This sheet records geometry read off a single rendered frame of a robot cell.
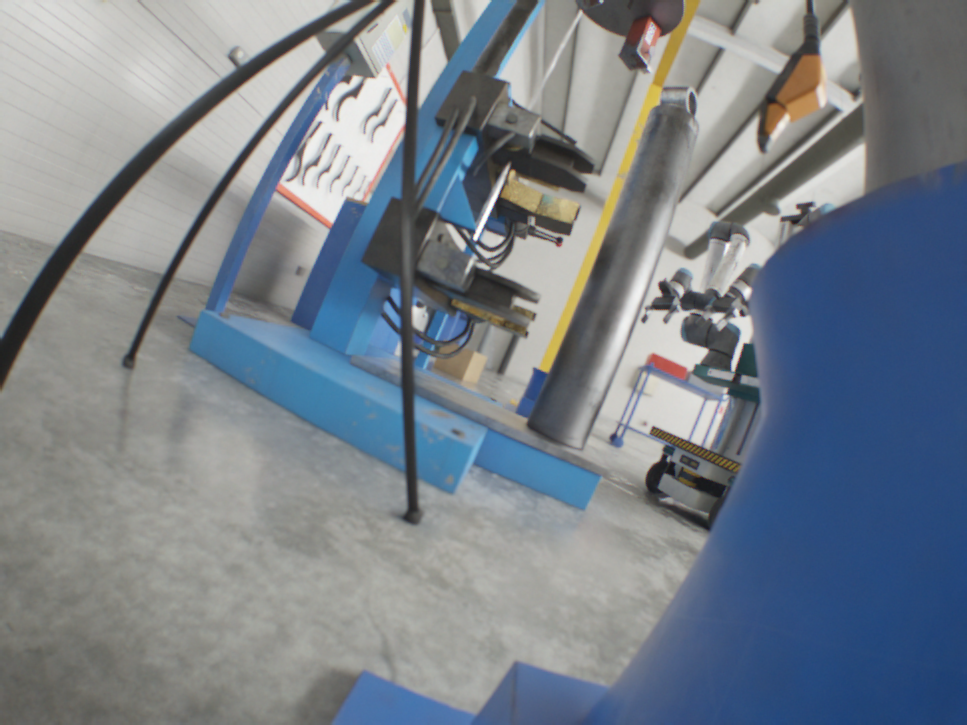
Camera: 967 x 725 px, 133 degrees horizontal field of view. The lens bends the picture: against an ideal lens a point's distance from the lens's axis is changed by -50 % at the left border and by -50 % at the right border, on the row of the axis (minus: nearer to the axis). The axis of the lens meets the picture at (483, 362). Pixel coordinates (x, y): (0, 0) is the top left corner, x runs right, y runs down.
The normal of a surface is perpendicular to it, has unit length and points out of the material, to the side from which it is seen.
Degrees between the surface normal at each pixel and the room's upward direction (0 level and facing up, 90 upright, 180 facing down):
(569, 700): 0
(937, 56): 90
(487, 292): 90
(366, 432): 90
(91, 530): 0
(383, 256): 90
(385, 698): 0
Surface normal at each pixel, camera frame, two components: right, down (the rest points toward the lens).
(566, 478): -0.10, -0.02
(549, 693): 0.39, -0.92
